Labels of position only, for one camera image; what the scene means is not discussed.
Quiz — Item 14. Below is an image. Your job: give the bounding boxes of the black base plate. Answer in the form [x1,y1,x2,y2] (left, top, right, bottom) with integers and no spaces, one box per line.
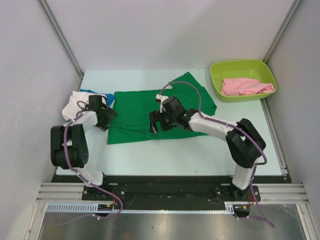
[51,174,292,212]

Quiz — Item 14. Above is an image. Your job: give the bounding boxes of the left aluminium frame post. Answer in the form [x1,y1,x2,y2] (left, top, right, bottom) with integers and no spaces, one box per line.
[37,0,84,80]

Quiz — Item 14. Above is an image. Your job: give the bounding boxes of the aluminium rail right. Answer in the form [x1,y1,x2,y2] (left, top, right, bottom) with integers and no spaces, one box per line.
[256,183,309,204]

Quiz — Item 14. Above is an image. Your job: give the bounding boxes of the blue t shirt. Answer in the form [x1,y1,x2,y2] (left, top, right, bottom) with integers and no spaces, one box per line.
[80,89,115,107]

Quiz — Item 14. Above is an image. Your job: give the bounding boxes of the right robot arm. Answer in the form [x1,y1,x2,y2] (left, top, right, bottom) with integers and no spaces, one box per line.
[149,94,266,201]

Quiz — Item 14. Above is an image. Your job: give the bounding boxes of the aluminium rail left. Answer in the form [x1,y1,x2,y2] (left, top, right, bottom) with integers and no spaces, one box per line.
[36,182,85,203]

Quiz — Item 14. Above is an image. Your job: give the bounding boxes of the white t shirt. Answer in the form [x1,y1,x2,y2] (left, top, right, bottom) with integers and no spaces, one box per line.
[61,91,108,121]

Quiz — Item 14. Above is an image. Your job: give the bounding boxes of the lime green plastic basin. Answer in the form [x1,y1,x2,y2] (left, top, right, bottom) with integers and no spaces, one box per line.
[210,59,278,103]

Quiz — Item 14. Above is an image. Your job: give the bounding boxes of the aluminium frame post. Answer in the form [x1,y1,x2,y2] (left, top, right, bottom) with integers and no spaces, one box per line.
[263,0,304,64]
[37,0,84,80]

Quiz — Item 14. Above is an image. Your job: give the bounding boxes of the right aluminium frame post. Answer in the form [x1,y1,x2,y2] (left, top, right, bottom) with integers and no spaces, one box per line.
[263,0,304,64]

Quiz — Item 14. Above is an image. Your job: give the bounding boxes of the aluminium rail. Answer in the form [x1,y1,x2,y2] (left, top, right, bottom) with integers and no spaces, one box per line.
[256,183,309,204]
[36,182,85,203]

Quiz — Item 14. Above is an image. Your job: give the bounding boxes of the grey slotted cable duct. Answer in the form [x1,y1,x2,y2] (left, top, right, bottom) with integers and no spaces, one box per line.
[46,201,241,215]

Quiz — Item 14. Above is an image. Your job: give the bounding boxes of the green t shirt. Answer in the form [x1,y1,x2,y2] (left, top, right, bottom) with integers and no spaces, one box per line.
[107,72,217,145]

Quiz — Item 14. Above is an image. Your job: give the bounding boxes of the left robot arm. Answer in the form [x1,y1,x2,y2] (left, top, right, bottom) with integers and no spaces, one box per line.
[50,91,117,200]

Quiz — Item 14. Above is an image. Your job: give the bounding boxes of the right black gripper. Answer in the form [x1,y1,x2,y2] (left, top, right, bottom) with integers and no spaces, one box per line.
[149,108,178,134]

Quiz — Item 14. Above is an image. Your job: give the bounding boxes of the pink t shirt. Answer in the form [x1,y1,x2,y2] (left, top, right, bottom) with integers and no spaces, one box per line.
[220,77,275,96]

